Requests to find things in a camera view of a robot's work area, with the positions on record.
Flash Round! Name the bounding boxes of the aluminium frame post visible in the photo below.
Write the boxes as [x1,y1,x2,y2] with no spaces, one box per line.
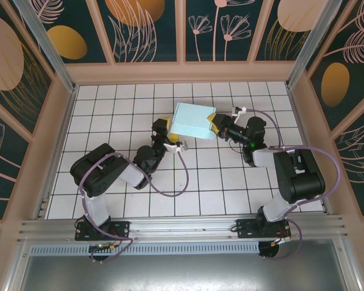
[13,0,79,93]
[285,0,344,89]

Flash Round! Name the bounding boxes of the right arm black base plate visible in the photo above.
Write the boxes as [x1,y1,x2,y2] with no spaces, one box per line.
[235,218,292,241]

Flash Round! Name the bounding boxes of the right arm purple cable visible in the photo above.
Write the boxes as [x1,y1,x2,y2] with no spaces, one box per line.
[242,107,343,262]

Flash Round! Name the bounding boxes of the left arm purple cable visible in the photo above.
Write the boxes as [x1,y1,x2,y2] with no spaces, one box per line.
[78,144,189,263]

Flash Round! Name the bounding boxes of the teal panel big orange disc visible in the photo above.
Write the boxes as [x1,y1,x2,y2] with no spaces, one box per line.
[96,0,183,64]

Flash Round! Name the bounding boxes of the dark framed picture upper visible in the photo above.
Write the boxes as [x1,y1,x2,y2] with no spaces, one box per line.
[0,93,32,219]

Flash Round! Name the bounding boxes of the teal panel pink flower outlines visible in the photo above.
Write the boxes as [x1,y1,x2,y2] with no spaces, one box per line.
[184,0,270,63]

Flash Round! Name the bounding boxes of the dark framed picture lower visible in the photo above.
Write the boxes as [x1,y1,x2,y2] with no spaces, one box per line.
[0,0,56,144]

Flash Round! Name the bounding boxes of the grey metal sheet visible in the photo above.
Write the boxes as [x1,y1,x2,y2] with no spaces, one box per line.
[5,253,362,291]

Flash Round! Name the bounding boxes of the light blue paper box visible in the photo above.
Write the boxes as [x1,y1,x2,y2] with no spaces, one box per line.
[169,102,217,141]

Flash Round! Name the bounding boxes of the aluminium mounting rail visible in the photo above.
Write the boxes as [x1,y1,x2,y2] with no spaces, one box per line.
[16,214,349,244]

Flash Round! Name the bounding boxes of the teal panel pink disc leaves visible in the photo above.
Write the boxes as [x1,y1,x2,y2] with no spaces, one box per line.
[254,0,323,62]

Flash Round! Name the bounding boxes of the teal panel orange oval feathers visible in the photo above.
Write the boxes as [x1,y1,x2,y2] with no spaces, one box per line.
[305,0,364,132]

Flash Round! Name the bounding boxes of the teal panel small orange oval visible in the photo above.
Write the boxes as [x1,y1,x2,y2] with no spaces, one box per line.
[27,0,115,64]

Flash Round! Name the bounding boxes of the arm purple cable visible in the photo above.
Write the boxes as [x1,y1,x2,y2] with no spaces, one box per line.
[78,144,189,263]
[242,107,343,262]

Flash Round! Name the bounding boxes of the teal panel pink leaf outlines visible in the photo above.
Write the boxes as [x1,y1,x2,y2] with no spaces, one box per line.
[332,111,364,216]

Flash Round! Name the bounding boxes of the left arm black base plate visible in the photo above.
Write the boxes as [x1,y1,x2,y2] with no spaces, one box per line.
[75,220,131,242]

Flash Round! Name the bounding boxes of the slotted grey cable duct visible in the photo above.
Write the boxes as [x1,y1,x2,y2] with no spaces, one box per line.
[29,242,261,256]

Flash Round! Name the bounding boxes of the dark framed picture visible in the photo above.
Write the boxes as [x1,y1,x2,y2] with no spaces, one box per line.
[0,0,56,144]
[0,93,32,219]

